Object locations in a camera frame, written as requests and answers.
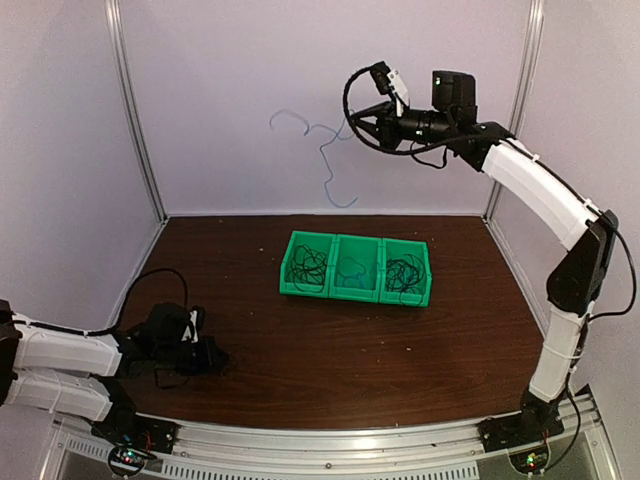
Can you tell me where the front aluminium rail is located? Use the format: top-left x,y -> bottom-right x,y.
39,394 -> 624,480

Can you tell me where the left aluminium post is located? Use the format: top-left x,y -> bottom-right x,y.
104,0 -> 169,223

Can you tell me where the green bin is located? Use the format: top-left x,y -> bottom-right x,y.
279,230 -> 337,298
329,235 -> 382,303
379,238 -> 432,308

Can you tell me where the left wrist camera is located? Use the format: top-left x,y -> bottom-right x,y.
181,306 -> 206,344

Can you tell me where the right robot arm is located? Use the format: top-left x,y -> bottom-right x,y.
342,62 -> 620,442

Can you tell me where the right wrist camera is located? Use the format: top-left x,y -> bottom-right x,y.
370,61 -> 410,117

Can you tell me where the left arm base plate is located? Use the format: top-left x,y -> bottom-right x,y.
89,413 -> 178,478

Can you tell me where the middle green bin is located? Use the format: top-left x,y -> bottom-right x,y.
329,235 -> 382,303

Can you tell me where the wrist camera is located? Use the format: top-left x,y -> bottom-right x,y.
181,306 -> 206,344
370,61 -> 410,117

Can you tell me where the right aluminium post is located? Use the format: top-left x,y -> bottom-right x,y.
483,0 -> 546,224

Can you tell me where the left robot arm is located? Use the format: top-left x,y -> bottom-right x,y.
1,301 -> 230,444

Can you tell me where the right green bin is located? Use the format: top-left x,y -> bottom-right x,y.
379,238 -> 432,308

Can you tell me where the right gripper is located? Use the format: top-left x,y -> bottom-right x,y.
351,96 -> 456,150

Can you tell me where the aluminium post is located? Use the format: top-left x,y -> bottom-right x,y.
483,0 -> 546,224
104,0 -> 169,223

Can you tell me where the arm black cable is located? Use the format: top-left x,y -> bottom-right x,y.
19,268 -> 190,341
342,62 -> 476,171

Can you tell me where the blue cable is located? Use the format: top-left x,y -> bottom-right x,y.
268,108 -> 360,209

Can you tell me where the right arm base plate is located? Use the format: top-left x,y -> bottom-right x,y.
477,413 -> 565,476

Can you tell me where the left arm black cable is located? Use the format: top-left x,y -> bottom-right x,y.
19,268 -> 190,341

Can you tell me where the black thin cable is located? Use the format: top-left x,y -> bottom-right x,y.
383,252 -> 431,304

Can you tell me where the left green bin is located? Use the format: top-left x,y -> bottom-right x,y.
279,230 -> 337,298

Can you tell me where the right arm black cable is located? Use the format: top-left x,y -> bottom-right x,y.
342,62 -> 476,171

